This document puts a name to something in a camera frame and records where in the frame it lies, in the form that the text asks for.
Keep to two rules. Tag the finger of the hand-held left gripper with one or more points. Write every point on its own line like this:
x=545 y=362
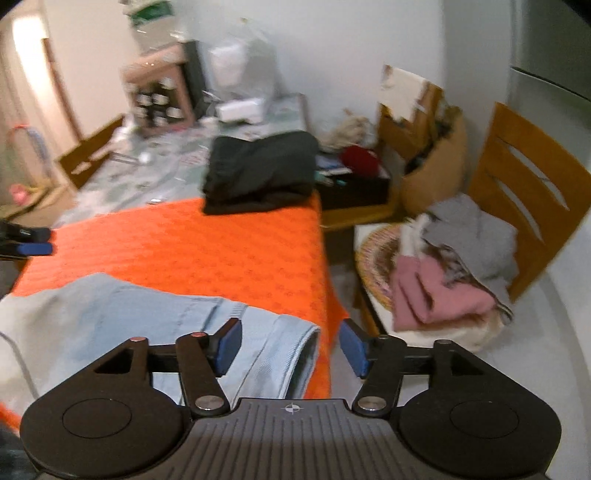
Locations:
x=27 y=232
x=34 y=249

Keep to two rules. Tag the black box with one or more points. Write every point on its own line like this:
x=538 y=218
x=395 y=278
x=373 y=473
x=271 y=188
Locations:
x=355 y=189

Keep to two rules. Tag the green and white box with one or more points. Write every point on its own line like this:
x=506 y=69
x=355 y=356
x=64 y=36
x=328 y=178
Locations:
x=143 y=16

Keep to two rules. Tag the orange blanket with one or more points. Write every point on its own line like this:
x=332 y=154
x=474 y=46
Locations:
x=194 y=244

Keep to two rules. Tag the cardboard box with items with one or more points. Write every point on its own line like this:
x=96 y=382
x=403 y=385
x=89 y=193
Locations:
x=438 y=170

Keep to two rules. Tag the dark folded clothes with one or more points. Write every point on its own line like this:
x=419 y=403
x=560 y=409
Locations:
x=258 y=166

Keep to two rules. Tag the pink garment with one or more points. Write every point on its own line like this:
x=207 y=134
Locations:
x=438 y=295

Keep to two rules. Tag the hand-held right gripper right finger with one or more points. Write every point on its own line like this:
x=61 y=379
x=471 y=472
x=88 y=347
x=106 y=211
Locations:
x=352 y=347

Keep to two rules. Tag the grey garment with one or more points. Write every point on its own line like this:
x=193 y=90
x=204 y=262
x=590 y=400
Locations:
x=475 y=240

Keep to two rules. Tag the grey refrigerator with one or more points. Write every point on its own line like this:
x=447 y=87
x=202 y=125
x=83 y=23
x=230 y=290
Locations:
x=554 y=50

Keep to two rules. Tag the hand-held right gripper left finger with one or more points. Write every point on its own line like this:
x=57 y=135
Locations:
x=229 y=345

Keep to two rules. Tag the door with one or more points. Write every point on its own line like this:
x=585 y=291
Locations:
x=32 y=78

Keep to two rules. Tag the round woven seat cushion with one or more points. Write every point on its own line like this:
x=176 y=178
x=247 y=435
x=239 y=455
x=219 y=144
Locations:
x=376 y=258

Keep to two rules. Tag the beige cloth bundle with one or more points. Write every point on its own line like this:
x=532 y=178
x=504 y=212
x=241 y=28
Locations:
x=348 y=131

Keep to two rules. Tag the clear plastic bag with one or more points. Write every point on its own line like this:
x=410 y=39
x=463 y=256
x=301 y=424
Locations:
x=244 y=60

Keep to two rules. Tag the cream cloth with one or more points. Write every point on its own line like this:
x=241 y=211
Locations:
x=461 y=334

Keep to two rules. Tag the wooden chair with curved slots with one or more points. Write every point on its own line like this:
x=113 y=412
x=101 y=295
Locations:
x=521 y=184

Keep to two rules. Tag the white appliance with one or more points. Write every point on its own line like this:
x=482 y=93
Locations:
x=241 y=110

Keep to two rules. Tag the pink wooden cabinet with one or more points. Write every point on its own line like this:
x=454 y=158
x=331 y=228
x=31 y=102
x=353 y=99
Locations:
x=157 y=92

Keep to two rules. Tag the patterned tablecloth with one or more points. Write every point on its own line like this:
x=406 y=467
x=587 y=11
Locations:
x=152 y=170

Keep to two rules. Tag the red cloth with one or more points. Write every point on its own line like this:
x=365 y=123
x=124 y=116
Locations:
x=361 y=159

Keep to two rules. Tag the light blue garment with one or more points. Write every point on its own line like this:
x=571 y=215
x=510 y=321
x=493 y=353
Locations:
x=115 y=314

